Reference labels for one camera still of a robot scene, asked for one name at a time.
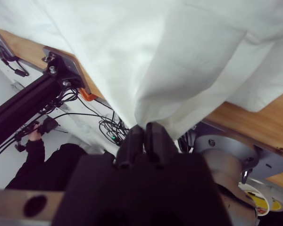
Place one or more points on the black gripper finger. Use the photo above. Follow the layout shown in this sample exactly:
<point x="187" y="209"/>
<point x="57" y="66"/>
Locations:
<point x="160" y="146"/>
<point x="129" y="150"/>

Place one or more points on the white T-shirt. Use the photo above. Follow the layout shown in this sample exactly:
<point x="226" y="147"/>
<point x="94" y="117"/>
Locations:
<point x="132" y="47"/>

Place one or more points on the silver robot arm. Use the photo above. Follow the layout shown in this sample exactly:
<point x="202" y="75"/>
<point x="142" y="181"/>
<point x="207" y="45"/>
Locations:
<point x="224" y="146"/>

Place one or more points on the person in black clothes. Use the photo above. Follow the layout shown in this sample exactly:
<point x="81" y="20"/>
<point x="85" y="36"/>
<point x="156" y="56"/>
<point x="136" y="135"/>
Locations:
<point x="49" y="169"/>

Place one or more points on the bystander bare hand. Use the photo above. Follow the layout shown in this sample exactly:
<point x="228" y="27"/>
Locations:
<point x="35" y="136"/>

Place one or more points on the small device with green light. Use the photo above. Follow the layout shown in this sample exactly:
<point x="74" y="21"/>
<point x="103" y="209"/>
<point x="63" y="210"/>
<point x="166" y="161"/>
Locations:
<point x="113" y="137"/>

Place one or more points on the white tape roll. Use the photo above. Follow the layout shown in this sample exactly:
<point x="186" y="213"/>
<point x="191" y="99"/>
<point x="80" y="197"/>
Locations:
<point x="253" y="199"/>

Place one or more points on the yellow tape roll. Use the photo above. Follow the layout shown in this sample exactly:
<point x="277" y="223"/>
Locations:
<point x="277" y="204"/>

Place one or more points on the white block with dark post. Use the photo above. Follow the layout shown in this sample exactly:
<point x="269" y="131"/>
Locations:
<point x="19" y="99"/>

